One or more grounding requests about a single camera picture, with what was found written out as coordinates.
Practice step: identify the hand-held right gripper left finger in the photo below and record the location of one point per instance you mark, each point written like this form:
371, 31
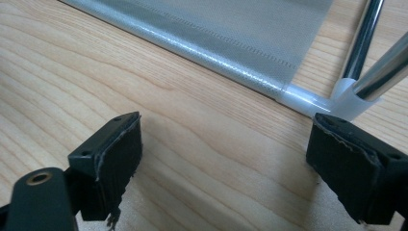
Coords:
110, 163

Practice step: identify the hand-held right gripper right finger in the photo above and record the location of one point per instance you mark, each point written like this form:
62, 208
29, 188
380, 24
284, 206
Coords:
346, 166

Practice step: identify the grey fabric shelf rack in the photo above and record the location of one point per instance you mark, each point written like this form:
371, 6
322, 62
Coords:
243, 35

